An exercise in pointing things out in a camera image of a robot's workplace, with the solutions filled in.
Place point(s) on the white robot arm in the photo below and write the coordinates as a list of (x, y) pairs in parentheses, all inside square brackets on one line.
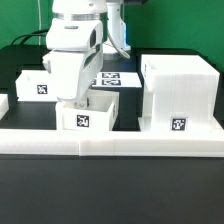
[(81, 32)]

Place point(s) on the white rear drawer tray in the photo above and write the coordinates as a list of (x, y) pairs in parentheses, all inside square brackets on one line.
[(35, 86)]

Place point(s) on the white L-shaped border frame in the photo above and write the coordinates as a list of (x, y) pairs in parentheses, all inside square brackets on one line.
[(75, 143)]

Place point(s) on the white front drawer tray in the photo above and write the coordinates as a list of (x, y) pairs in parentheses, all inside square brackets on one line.
[(99, 114)]

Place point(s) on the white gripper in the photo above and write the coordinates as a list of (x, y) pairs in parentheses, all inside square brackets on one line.
[(72, 73)]

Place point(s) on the white drawer cabinet box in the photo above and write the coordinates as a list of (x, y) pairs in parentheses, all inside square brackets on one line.
[(179, 92)]

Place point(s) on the white drawer tray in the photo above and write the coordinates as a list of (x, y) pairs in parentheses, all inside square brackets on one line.
[(99, 114), (35, 86)]

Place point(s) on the white marker sheet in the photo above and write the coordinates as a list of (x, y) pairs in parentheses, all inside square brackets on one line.
[(117, 79)]

